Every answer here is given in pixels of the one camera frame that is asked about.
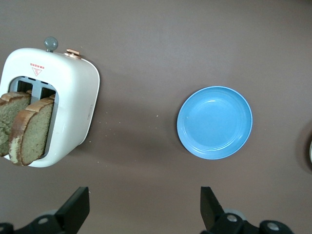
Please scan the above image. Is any brown bread slice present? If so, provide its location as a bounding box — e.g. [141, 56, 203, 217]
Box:
[8, 94, 56, 166]
[0, 90, 32, 157]

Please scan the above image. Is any blue plate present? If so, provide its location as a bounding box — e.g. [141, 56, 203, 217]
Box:
[176, 85, 254, 160]

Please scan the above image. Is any white toaster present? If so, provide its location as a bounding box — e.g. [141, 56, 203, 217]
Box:
[0, 36, 100, 169]

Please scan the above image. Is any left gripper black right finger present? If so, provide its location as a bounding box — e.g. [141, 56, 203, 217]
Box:
[199, 186, 293, 234]

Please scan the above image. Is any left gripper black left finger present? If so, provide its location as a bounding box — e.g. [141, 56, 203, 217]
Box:
[0, 186, 90, 234]

